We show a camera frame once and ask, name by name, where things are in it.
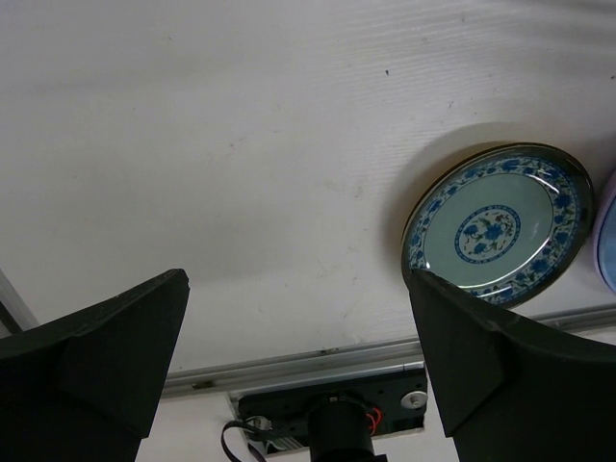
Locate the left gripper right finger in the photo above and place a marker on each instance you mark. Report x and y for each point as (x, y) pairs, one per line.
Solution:
(509, 388)

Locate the blue floral small plate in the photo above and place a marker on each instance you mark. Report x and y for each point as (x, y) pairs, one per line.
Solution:
(504, 224)

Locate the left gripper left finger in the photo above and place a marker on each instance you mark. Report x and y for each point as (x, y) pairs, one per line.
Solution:
(86, 387)

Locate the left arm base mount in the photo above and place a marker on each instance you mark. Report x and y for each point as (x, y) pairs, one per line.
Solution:
(335, 421)

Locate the aluminium rail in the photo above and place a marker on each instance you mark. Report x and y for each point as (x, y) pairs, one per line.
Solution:
(314, 367)

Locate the purple large plate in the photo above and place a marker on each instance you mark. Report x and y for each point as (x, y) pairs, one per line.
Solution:
(603, 242)

